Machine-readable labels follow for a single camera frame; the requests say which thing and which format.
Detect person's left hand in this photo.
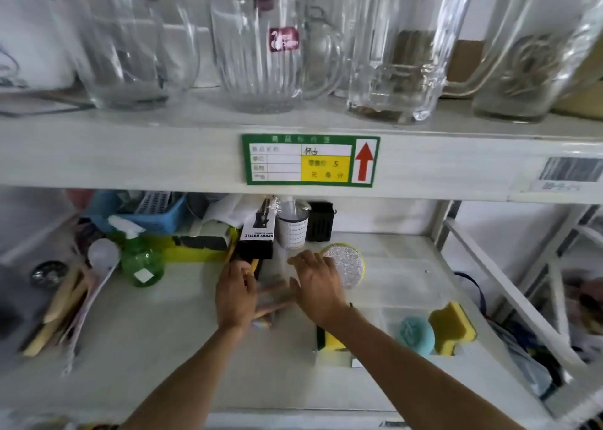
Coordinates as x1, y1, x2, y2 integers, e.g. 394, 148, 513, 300
216, 259, 295, 336

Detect person's right hand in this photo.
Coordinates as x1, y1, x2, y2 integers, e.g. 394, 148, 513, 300
287, 250, 352, 328

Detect person's right forearm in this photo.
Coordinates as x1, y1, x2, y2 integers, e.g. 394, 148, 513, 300
315, 305, 528, 430

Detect person's left forearm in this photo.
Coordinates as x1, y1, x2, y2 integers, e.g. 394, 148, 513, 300
122, 325, 247, 430

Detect round silver glitter sponge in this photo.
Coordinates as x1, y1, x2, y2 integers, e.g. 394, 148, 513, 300
320, 242, 367, 290

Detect yellow green sponge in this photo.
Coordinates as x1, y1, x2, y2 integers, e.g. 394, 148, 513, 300
315, 324, 355, 354

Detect clear measuring cup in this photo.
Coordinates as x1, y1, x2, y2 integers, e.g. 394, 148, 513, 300
275, 200, 312, 251

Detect black white spray bottle box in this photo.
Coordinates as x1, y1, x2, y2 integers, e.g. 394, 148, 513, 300
236, 198, 280, 262

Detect black plastic holder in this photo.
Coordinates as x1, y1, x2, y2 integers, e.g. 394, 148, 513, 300
306, 202, 337, 243

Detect yellow plastic tray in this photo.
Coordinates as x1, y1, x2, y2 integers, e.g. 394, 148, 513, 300
150, 229, 238, 264

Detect white plastic package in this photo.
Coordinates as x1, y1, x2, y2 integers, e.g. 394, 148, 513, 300
188, 193, 257, 238

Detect teal round scrubber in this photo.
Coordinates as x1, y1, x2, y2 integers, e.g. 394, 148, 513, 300
396, 316, 436, 358

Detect green shelf price tag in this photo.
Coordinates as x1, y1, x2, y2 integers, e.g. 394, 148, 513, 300
241, 134, 381, 188

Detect green spray bottle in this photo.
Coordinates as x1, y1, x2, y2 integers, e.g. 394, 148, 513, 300
107, 215, 166, 288

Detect blue plastic basket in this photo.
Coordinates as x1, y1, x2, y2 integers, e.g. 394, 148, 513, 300
93, 191, 190, 236

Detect yellow shaped sponge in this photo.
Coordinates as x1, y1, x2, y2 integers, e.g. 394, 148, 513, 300
428, 301, 478, 356

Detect white plastic ladle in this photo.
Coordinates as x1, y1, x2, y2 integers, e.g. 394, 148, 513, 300
60, 238, 121, 377

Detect white shelf unit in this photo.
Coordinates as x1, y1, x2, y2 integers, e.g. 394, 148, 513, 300
0, 83, 603, 430

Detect wooden spatula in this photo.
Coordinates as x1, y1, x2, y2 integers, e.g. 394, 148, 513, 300
21, 269, 90, 359

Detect ribbed glass pitcher red label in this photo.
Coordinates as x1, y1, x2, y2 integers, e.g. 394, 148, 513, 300
209, 0, 346, 115

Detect small metal strainer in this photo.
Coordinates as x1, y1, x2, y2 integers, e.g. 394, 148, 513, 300
30, 259, 70, 290

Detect tall clear glass mug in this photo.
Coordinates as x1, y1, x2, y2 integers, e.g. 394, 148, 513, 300
345, 0, 476, 125

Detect brown cardboard box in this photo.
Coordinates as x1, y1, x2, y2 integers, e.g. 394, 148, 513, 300
445, 39, 487, 85

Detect white barcode shelf label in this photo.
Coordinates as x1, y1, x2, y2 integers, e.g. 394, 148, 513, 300
527, 156, 603, 193

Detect round clear glass pitcher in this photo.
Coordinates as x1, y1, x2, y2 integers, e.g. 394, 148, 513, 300
45, 0, 202, 111

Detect wide clear glass mug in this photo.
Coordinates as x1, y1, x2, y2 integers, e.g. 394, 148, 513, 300
443, 0, 603, 124

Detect blue bag strap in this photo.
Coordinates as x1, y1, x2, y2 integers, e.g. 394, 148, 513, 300
453, 271, 488, 316

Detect white side rack frame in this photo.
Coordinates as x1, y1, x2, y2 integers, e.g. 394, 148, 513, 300
436, 200, 603, 421

